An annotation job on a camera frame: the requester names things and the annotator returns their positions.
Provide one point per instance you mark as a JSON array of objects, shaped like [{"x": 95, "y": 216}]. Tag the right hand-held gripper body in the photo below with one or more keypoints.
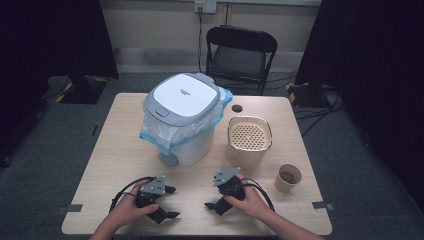
[{"x": 230, "y": 186}]

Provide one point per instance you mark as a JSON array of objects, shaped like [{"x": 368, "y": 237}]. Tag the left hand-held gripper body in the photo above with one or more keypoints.
[{"x": 153, "y": 188}]

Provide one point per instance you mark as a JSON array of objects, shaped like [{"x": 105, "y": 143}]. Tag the brown paper cup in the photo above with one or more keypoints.
[{"x": 281, "y": 185}]

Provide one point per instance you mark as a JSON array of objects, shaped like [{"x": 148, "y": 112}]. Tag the beige container with perforated strainer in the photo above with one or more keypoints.
[{"x": 250, "y": 136}]

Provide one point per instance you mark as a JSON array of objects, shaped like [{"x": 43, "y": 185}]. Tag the dark wet tea residue lump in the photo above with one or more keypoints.
[{"x": 287, "y": 177}]

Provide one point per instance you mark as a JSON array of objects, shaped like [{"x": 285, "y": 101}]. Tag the white bin with grey lid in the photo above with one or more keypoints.
[{"x": 183, "y": 95}]

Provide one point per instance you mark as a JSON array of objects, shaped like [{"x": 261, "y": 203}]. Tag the person's right hand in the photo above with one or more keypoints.
[{"x": 250, "y": 203}]

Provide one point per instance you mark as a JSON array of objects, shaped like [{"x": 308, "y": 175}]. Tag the person's left hand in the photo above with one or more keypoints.
[{"x": 128, "y": 210}]

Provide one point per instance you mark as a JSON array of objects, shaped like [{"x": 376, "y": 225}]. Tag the clear blue-edged plastic bin liner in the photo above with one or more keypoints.
[{"x": 166, "y": 133}]

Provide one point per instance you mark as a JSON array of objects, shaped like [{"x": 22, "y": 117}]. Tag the round black table grommet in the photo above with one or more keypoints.
[{"x": 237, "y": 108}]

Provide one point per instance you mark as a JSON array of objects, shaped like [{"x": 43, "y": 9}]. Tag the small black floor strip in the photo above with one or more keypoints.
[{"x": 95, "y": 130}]

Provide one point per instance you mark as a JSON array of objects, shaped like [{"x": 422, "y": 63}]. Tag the grey tape strip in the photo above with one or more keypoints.
[
  {"x": 71, "y": 208},
  {"x": 321, "y": 205}
]

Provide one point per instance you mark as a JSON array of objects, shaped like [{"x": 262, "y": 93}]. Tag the black folding chair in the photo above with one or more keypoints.
[{"x": 240, "y": 60}]

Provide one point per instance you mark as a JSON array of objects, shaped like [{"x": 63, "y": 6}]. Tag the dark curtain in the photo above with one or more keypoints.
[
  {"x": 373, "y": 66},
  {"x": 50, "y": 50}
]

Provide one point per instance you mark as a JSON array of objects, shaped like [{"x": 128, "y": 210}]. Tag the white wall socket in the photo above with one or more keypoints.
[{"x": 205, "y": 6}]

